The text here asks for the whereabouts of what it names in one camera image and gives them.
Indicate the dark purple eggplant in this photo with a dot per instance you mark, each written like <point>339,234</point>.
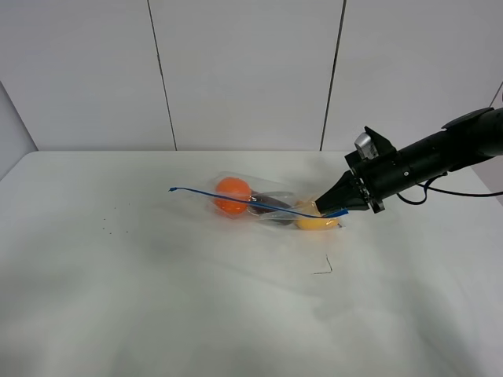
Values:
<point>271,206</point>

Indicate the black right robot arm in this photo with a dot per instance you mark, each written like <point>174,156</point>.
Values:
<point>468,140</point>

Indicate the clear zip bag blue zipper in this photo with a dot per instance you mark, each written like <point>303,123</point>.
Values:
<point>204,196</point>

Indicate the orange fruit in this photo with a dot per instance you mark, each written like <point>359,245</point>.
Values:
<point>233,196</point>

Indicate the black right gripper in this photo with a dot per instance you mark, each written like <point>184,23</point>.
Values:
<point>356,190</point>

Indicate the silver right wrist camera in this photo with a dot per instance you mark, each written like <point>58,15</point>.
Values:
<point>365,146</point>

